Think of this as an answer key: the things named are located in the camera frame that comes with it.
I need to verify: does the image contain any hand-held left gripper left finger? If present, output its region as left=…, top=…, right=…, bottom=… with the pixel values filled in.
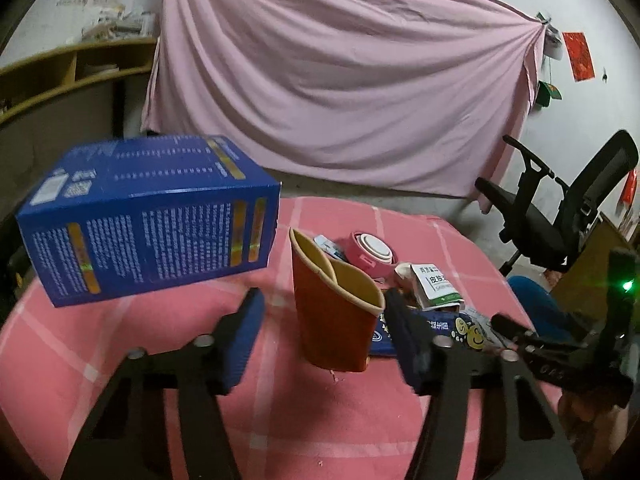
left=60, top=287, right=266, bottom=480

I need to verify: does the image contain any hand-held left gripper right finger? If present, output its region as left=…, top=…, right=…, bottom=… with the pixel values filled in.
left=382, top=289, right=583, bottom=480

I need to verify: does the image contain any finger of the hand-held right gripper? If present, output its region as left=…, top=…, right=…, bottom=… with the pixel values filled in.
left=491, top=312, right=538, bottom=346

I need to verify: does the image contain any blue cardboard box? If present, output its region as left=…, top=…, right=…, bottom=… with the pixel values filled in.
left=15, top=134, right=282, bottom=308

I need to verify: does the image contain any blue stool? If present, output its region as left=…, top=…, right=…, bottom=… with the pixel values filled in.
left=507, top=275, right=571, bottom=341

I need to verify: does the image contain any blue packet with yellow faces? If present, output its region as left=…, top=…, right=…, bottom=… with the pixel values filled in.
left=370, top=307, right=493, bottom=359

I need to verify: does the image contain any white green medicine box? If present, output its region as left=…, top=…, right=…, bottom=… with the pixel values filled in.
left=395, top=262, right=466, bottom=311

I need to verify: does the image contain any pink collapsible cup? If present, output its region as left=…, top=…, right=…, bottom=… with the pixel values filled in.
left=348, top=231, right=399, bottom=281

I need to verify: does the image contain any brown wooden board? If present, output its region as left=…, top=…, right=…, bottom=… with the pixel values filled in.
left=550, top=212, right=640, bottom=321

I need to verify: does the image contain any black office chair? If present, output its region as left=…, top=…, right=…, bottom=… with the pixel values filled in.
left=474, top=129, right=640, bottom=276

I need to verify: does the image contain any blue white flat packet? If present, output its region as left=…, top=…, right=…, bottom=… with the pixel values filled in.
left=314, top=235, right=348, bottom=263

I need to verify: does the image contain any green hanging card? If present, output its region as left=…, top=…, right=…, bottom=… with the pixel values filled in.
left=536, top=80, right=562, bottom=108

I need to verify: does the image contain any pink hanging sheet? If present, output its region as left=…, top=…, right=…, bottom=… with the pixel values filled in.
left=141, top=0, right=551, bottom=213

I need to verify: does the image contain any wooden shelf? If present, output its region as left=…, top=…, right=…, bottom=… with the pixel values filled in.
left=0, top=36, right=160, bottom=126

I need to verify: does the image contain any pile of papers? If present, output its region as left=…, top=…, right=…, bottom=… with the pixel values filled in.
left=80, top=2, right=156, bottom=41

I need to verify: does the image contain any red paper wall decoration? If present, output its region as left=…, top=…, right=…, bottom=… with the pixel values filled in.
left=562, top=31, right=597, bottom=82

